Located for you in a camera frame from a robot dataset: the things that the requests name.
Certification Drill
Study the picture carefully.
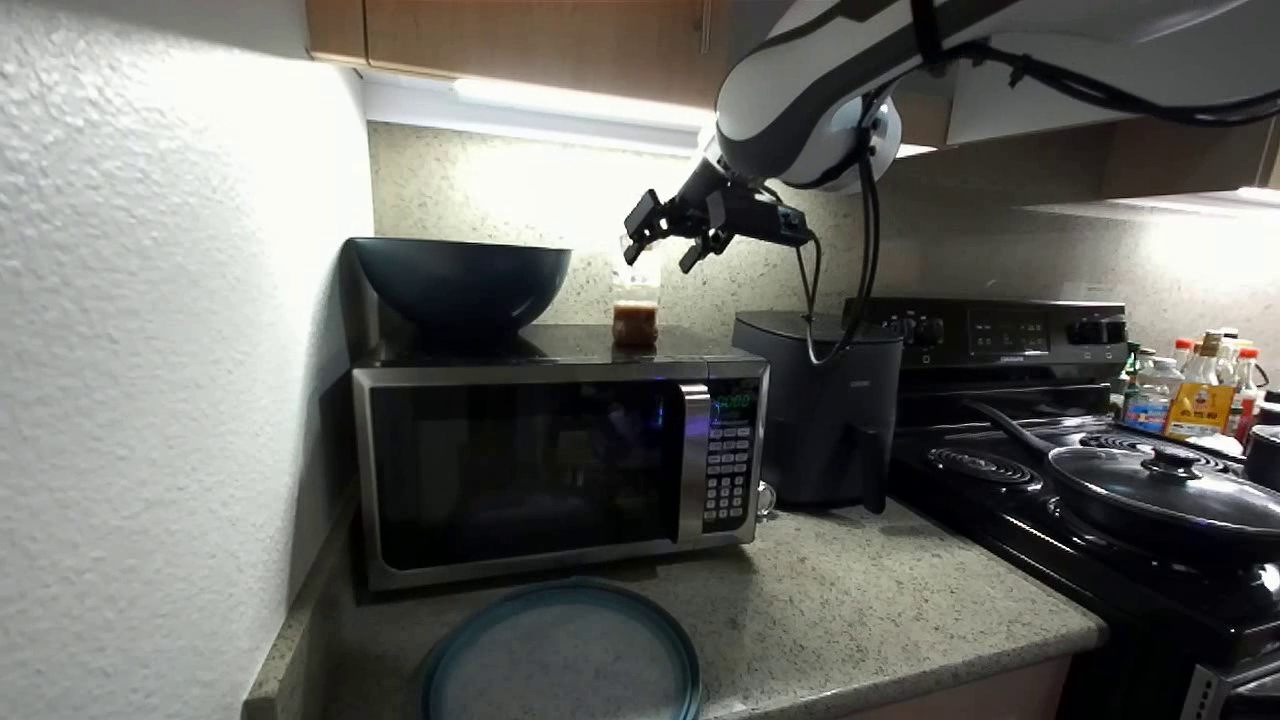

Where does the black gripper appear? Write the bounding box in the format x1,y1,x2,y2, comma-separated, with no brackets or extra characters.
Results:
621,156,819,279

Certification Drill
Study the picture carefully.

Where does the under cabinet light strip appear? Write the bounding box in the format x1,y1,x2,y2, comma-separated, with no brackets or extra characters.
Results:
356,70,720,150

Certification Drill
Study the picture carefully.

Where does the wooden upper cabinet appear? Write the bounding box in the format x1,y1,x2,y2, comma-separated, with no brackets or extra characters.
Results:
305,0,1280,206

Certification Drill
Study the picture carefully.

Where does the clear bottle blue label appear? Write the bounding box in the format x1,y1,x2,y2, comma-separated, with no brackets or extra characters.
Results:
1118,354,1185,440

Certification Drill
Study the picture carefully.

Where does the bottle with yellow label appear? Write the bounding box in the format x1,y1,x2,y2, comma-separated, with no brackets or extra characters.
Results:
1162,328,1239,443

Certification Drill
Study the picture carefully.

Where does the bottle with red cap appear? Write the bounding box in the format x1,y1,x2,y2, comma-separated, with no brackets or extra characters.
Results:
1227,339,1273,443

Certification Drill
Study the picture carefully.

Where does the dark round bowl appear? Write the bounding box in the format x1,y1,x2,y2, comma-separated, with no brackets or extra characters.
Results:
348,237,575,354

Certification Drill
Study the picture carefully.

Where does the silver black microwave oven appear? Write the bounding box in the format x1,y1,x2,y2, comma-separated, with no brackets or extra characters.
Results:
348,321,774,598

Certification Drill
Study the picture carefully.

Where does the glass plate with teal rim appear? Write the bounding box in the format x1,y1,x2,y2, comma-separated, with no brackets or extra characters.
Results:
415,578,706,720

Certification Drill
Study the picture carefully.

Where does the black kitchen stove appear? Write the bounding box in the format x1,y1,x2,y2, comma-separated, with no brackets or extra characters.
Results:
843,291,1280,720

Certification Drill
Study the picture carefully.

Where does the pot lid with chrome knob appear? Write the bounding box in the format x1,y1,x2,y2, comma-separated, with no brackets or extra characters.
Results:
1043,440,1280,540

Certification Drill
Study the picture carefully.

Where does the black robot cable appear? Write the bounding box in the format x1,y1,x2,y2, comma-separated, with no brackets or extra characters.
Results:
792,0,1280,370

